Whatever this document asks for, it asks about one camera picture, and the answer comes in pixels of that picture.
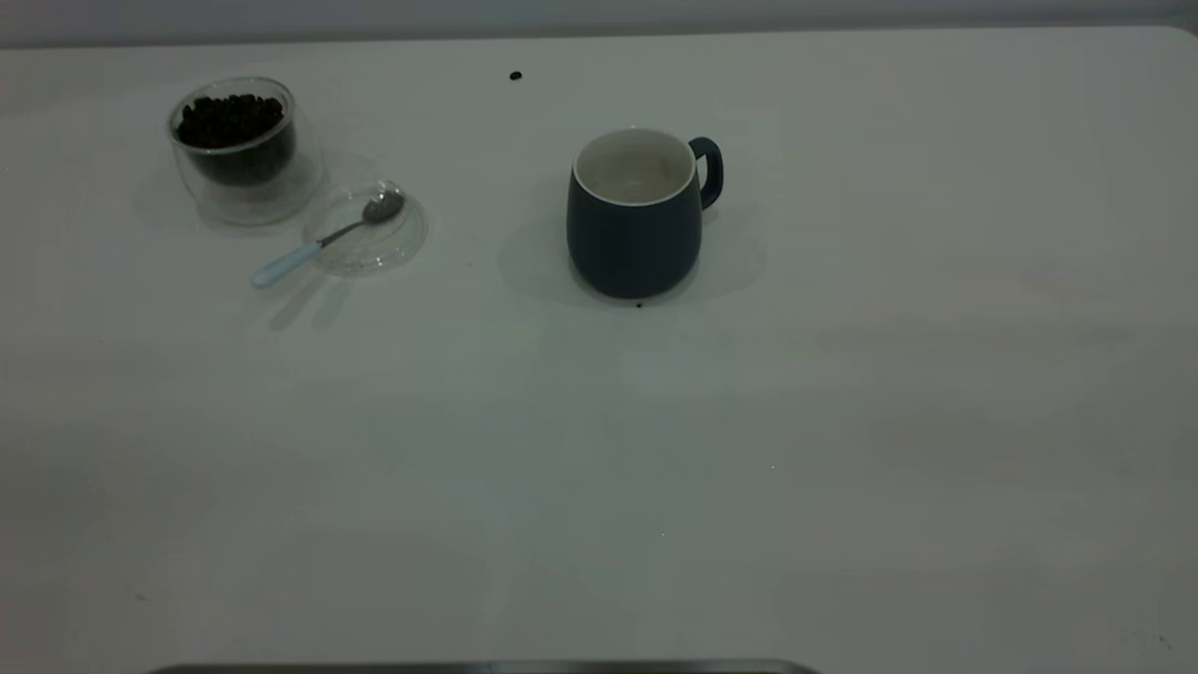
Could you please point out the dark grey ceramic mug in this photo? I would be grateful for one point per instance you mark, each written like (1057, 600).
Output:
(636, 243)

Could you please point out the clear round glass lid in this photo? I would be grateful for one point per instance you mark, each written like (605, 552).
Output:
(379, 253)

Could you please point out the dark coffee beans pile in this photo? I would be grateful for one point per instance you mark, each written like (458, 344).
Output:
(234, 126)

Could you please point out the clear glass jar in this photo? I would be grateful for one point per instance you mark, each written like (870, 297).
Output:
(271, 201)

